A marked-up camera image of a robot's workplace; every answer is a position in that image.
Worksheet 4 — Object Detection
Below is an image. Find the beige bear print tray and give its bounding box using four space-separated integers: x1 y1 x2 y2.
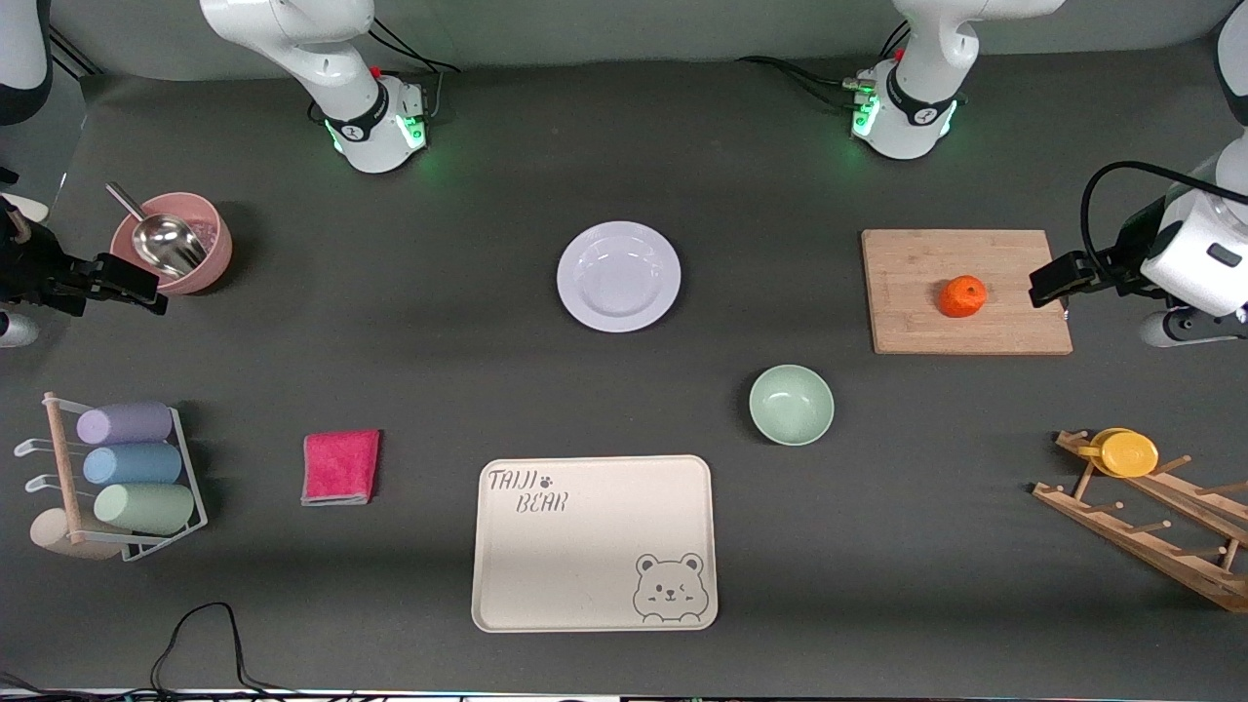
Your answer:
472 455 719 633

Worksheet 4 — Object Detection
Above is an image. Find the pink bowl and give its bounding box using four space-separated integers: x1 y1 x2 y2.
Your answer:
109 192 234 295

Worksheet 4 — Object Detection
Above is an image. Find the blue cup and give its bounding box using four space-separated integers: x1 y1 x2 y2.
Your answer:
83 444 183 487

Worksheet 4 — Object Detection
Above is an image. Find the beige cup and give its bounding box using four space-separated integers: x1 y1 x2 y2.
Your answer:
29 508 124 561

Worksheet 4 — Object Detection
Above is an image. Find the light green bowl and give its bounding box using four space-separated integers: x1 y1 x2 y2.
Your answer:
749 365 836 447

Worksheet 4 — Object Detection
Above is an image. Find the pink folded cloth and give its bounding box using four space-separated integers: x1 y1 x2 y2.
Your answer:
301 430 381 506

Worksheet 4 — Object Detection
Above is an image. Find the black background rail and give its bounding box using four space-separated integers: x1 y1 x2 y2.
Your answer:
49 27 102 77

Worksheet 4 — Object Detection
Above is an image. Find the black base cable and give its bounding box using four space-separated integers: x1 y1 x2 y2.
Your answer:
367 17 461 75
736 55 871 110

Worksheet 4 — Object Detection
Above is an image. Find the yellow cup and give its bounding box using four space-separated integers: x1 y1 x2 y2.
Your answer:
1077 428 1160 479

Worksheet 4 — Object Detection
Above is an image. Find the wooden peg drying rack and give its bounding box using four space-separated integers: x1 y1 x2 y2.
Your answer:
1032 430 1248 614

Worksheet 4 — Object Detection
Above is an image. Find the black looped table cable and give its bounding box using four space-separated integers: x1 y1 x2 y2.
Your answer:
151 603 293 699

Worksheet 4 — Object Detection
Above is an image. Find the white round plate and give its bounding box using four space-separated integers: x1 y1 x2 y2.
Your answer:
557 221 683 333

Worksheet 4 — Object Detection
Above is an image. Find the wooden cutting board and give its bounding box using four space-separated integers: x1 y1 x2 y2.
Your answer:
861 229 1074 356

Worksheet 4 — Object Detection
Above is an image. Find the green cup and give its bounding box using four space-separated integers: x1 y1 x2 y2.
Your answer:
94 484 196 535

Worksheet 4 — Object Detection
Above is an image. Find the black right base cable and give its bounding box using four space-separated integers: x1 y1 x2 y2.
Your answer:
367 17 461 75

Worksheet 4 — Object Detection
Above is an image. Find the purple cup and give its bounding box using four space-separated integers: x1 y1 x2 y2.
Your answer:
76 402 175 446

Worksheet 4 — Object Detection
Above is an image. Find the metal scoop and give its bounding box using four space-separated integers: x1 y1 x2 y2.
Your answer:
105 182 209 279

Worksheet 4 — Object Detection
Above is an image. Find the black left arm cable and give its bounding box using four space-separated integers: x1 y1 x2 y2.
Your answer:
1080 161 1248 286

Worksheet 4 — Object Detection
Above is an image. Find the black left base cable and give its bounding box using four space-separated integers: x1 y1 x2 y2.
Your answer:
736 55 871 110

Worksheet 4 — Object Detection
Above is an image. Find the white wire cup rack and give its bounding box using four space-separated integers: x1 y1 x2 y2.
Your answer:
14 392 209 563

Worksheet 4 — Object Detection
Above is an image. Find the orange fruit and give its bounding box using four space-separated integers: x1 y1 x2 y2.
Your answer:
938 276 988 319

